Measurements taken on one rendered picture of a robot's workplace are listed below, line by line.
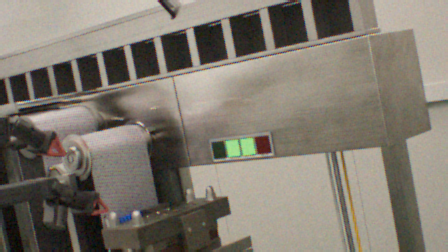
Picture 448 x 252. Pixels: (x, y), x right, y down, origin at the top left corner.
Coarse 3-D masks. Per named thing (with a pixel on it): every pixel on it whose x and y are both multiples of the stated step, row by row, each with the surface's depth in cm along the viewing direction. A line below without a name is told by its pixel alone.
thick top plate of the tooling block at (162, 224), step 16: (176, 208) 251; (192, 208) 245; (208, 208) 249; (224, 208) 255; (128, 224) 238; (160, 224) 234; (176, 224) 239; (112, 240) 235; (128, 240) 230; (144, 240) 229; (160, 240) 233
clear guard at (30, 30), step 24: (0, 0) 287; (24, 0) 282; (48, 0) 278; (72, 0) 273; (96, 0) 269; (120, 0) 265; (144, 0) 261; (0, 24) 303; (24, 24) 298; (48, 24) 293; (72, 24) 288; (96, 24) 283; (0, 48) 321; (24, 48) 315
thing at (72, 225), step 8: (64, 176) 246; (72, 176) 246; (64, 184) 244; (72, 184) 246; (72, 216) 245; (80, 216) 247; (72, 224) 246; (80, 224) 247; (72, 232) 247; (80, 232) 247; (72, 240) 247; (80, 240) 246; (80, 248) 246; (88, 248) 248
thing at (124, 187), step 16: (128, 160) 253; (144, 160) 258; (96, 176) 243; (112, 176) 248; (128, 176) 253; (144, 176) 258; (112, 192) 247; (128, 192) 252; (144, 192) 257; (112, 208) 247; (128, 208) 251; (144, 208) 256
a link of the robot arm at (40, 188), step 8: (16, 184) 214; (24, 184) 216; (32, 184) 218; (40, 184) 220; (48, 184) 223; (0, 192) 206; (8, 192) 209; (16, 192) 212; (24, 192) 215; (32, 192) 218; (40, 192) 220; (48, 192) 223; (0, 200) 206; (8, 200) 209; (16, 200) 212; (24, 200) 215; (32, 200) 218
